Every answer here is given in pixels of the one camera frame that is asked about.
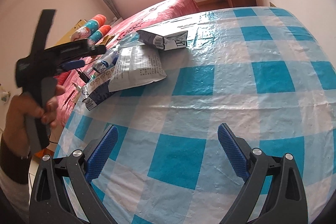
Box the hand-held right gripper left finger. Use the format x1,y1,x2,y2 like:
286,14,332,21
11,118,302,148
29,124,119,224

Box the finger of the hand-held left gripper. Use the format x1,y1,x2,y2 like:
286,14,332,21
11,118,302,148
60,39,107,59
61,60,86,72

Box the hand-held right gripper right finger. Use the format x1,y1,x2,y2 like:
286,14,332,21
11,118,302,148
217,123,308,224

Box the small blue white bottle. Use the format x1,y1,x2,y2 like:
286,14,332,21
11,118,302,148
93,51,119,73

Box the person's left forearm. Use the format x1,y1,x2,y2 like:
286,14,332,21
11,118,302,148
0,114,33,186

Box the person's left hand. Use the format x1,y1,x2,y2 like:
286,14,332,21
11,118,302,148
7,84,67,130

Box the black charger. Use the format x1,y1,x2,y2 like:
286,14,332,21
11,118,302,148
77,69,90,83

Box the rolled colourful cartoon quilt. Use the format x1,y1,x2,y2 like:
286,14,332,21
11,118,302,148
89,25,112,42

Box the yellow headboard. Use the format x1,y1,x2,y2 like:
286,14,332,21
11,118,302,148
56,19,88,49

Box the cartoon patterned bolster pillows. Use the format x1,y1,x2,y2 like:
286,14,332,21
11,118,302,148
73,13,107,40

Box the white charger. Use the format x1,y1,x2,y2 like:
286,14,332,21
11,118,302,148
71,83,82,98

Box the dark blue snack packet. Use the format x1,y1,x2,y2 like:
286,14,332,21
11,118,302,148
82,79,116,111

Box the clear plastic wrapper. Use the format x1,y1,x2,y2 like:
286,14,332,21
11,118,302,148
120,32,143,49

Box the blue checked tablecloth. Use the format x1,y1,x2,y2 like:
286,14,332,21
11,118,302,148
54,6,336,224

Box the grey printed foil bag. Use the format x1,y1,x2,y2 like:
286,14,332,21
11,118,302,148
108,45,168,92

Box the dark grey barcode packet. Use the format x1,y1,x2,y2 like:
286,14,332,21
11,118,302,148
137,29,190,51

